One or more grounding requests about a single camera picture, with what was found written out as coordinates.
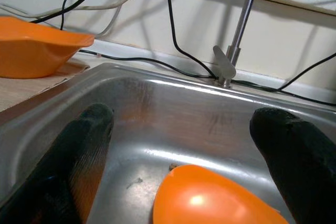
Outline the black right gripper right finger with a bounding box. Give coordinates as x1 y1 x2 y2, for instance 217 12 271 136
249 107 336 224

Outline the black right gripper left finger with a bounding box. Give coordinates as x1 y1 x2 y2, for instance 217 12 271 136
0 102 115 224

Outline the orange plastic plate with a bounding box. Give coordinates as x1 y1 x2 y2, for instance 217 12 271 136
152 164 289 224

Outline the orange plastic bowl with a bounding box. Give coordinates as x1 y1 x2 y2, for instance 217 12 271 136
0 16 95 79

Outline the beige woven placemat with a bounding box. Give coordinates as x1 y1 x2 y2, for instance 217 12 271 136
0 58 91 113

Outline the steel sink faucet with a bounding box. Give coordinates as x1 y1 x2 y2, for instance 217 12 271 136
212 0 263 88

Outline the stainless steel sink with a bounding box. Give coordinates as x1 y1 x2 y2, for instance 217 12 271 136
0 62 336 224

